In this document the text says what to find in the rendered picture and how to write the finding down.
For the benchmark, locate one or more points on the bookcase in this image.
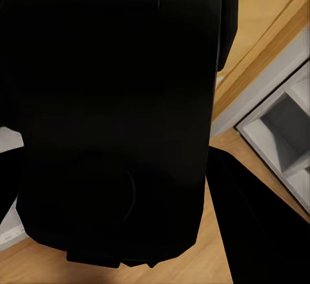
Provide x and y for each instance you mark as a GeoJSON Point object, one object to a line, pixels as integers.
{"type": "Point", "coordinates": [291, 167]}

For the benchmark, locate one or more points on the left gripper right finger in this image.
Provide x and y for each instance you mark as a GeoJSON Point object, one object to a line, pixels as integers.
{"type": "Point", "coordinates": [266, 241]}

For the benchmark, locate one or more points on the digital camera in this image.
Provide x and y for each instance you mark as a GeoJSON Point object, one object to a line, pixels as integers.
{"type": "Point", "coordinates": [114, 102]}

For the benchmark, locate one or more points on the door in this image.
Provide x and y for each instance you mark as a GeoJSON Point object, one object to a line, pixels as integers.
{"type": "Point", "coordinates": [265, 29]}

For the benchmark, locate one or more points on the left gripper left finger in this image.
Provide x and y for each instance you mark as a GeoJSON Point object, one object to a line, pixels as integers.
{"type": "Point", "coordinates": [11, 163]}

